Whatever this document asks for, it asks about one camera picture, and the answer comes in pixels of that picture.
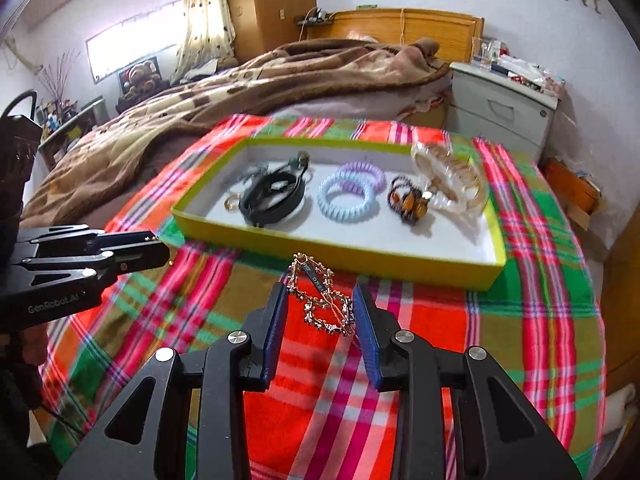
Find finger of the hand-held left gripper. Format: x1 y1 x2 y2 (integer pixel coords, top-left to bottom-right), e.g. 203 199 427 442
17 225 157 257
20 240 172 294

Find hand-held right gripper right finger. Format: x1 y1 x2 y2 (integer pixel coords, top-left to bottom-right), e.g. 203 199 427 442
352 284 582 480

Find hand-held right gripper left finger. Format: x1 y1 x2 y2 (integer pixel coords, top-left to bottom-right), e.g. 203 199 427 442
57 283 290 480

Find gold rhinestone hair clip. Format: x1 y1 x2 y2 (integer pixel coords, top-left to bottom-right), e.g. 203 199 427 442
286 252 359 339

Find yellow-green cardboard box tray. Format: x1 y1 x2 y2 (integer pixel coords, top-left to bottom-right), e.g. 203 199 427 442
171 136 507 292

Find black cord bracelet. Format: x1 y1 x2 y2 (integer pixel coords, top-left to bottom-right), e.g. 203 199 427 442
239 150 314 229

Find amber bead bracelet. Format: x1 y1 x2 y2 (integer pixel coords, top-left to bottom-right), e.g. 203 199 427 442
387 174 435 222

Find light blue spiral hair tie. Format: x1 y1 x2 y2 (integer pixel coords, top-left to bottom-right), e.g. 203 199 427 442
317 176 376 222

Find purple spiral hair tie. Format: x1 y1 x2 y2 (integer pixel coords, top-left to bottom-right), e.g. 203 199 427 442
334 161 386 196

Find person's left forearm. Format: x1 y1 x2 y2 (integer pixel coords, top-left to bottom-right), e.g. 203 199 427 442
0 329 49 480

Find cluttered desk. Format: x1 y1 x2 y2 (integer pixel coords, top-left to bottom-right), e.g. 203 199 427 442
37 96 109 171

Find dried branches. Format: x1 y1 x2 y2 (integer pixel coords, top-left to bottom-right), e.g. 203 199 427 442
37 51 82 111

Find gold and clear hair claw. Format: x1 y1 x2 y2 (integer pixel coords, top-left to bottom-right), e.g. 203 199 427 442
410 141 489 214

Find red green plaid cloth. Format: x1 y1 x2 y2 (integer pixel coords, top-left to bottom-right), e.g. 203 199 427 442
40 114 609 480

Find brown teddy bear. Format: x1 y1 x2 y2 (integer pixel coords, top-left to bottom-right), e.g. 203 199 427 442
120 60 162 102

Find brown patterned blanket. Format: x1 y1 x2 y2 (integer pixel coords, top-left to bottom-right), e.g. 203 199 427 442
20 37 451 231

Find window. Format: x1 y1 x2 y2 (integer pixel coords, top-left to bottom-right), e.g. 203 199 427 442
86 0 184 85

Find dotted curtain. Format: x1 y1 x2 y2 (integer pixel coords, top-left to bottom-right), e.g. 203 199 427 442
175 0 237 81

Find orange box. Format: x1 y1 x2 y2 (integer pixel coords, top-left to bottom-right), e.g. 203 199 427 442
542 157 604 217

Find wooden door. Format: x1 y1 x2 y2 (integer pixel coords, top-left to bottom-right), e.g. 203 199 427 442
602 230 640 386

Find white nightstand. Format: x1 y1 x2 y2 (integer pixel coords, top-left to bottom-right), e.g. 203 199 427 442
447 61 559 161

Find wooden wardrobe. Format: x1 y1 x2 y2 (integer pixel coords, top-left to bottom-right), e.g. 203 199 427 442
222 0 317 63

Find power strip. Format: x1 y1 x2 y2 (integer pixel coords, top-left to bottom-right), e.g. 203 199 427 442
295 11 334 27

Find clear drinking glass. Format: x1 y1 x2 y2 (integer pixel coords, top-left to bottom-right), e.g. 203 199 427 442
471 37 494 69

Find clutter of small packets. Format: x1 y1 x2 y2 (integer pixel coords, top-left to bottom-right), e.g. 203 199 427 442
492 39 567 97

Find wooden headboard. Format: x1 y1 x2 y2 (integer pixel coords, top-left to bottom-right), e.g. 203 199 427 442
305 8 485 63

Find black cable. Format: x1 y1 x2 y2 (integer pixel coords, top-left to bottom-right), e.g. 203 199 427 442
42 404 87 434

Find grey hair tie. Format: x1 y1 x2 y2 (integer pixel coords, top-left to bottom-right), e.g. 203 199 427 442
224 161 273 214

